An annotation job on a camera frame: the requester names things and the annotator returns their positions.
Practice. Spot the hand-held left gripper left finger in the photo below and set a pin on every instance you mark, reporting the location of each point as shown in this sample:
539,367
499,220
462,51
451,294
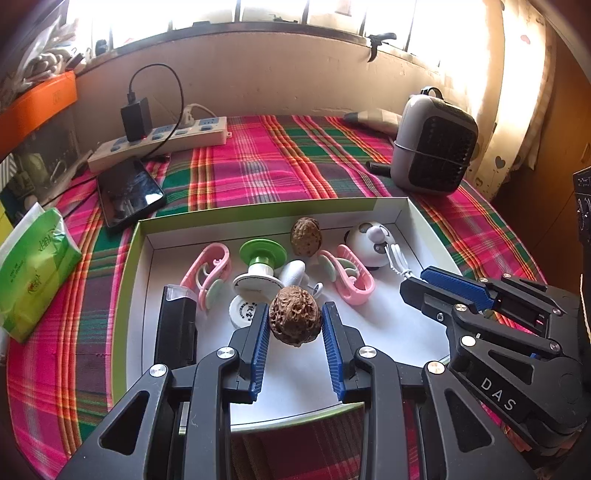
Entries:
261,350

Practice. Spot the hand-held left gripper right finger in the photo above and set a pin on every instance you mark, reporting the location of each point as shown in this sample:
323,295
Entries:
331,350

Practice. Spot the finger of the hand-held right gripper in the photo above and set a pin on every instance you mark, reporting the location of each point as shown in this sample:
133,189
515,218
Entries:
425,300
457,284

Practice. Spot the white round disc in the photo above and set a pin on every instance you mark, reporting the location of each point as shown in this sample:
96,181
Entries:
242,314

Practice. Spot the white cardboard box green rim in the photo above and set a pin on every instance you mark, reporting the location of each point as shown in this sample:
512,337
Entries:
295,383

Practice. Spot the brown walnut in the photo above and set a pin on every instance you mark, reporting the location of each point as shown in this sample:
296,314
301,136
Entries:
293,316
305,235

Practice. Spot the pink ear hook clip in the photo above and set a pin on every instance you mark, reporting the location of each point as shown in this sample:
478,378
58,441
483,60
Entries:
355,286
203,263

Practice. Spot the white panda toy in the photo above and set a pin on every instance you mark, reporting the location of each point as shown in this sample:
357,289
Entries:
364,242

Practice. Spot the white egg-shaped charm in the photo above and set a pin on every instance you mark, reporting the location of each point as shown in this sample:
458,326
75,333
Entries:
293,272

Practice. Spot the black rectangular lighter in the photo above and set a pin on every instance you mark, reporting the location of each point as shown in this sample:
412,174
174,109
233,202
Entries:
175,327

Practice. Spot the green white suction holder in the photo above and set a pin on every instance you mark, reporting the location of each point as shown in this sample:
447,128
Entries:
261,251

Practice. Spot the grey portable heater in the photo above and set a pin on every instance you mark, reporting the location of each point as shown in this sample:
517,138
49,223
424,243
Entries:
411,157

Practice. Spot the beige striped pouch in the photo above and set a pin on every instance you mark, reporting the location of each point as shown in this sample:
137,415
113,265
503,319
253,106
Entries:
378,119

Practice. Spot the plaid blanket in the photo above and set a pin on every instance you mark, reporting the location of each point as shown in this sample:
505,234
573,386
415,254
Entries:
277,161

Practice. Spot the heart print curtain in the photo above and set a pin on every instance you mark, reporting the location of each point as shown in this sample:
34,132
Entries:
517,92

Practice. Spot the black smartphone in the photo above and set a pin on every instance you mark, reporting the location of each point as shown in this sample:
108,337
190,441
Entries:
129,194

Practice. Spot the white power strip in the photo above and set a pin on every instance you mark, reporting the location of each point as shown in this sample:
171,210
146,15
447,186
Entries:
207,131

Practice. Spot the green tissue pack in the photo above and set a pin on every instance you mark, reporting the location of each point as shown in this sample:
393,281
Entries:
37,272

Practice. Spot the black charger adapter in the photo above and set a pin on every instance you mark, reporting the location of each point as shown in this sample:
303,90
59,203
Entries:
136,120

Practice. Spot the glass tank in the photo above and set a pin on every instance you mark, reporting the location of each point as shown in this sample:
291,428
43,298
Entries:
51,152

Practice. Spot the orange box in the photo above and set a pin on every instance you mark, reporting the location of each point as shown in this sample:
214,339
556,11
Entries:
37,108

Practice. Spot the small black windowsill item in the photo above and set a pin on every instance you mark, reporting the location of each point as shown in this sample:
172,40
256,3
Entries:
100,47

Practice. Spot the white gloves bundle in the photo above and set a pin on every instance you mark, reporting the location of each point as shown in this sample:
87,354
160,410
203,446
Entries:
46,60

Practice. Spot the black window frame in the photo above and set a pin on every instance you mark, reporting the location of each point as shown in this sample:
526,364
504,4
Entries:
277,26

